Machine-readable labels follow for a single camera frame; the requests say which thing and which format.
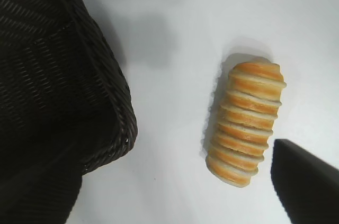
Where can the long striped bread loaf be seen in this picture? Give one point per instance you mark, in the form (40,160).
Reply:
(246,128)

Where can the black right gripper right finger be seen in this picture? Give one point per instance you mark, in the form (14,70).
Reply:
(312,189)

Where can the dark brown wicker basket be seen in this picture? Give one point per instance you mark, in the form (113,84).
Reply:
(53,75)

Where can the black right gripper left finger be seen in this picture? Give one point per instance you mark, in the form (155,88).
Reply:
(34,200)

